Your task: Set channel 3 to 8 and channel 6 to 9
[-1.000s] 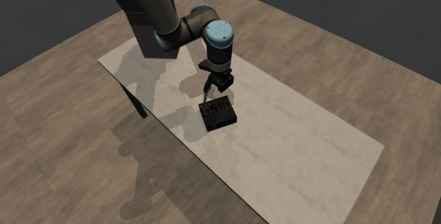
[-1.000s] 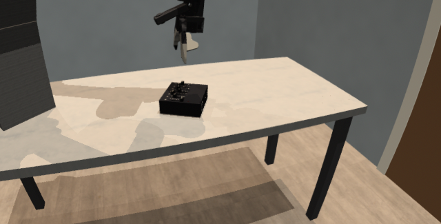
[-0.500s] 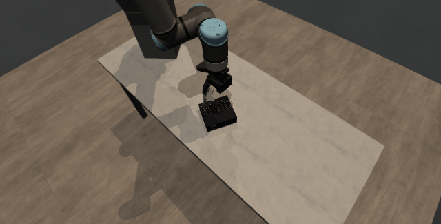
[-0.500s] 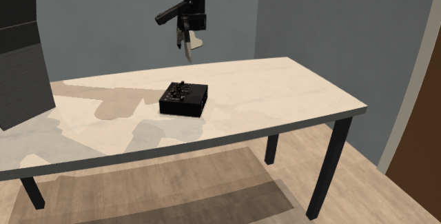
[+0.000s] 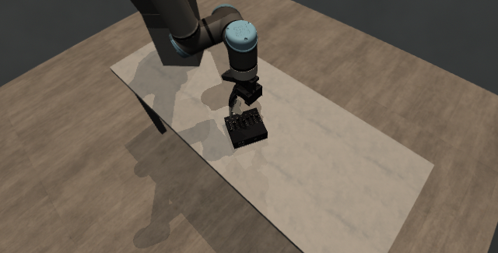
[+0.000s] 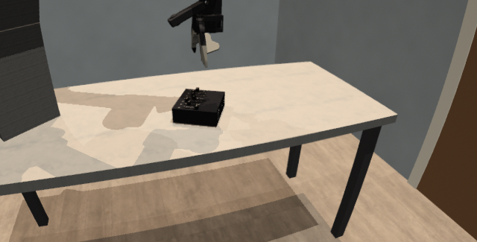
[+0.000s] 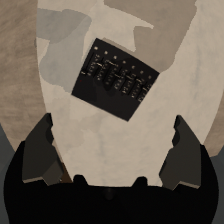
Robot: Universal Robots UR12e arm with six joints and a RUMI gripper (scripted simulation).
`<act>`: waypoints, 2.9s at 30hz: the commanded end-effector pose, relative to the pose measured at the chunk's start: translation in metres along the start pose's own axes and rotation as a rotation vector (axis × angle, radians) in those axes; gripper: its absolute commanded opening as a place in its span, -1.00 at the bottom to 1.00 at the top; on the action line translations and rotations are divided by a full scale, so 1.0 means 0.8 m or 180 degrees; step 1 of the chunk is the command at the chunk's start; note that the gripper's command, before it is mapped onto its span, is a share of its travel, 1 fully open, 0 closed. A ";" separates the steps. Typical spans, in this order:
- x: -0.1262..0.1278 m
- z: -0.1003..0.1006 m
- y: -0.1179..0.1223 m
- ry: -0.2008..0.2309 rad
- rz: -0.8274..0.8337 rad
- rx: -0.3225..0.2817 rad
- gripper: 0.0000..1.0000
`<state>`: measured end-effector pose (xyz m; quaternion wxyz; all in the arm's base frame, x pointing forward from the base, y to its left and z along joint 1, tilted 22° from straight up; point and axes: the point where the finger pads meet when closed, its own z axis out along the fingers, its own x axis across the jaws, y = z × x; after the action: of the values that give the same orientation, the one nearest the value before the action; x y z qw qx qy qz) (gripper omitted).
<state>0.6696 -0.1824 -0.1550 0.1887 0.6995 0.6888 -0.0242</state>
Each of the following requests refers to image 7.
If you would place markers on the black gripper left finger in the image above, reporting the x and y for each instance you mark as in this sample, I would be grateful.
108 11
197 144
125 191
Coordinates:
35 165

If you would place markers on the black lighting desk panel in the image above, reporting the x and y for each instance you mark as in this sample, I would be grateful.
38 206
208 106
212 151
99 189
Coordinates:
116 95

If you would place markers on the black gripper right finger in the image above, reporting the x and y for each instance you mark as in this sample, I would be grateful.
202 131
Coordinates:
188 170

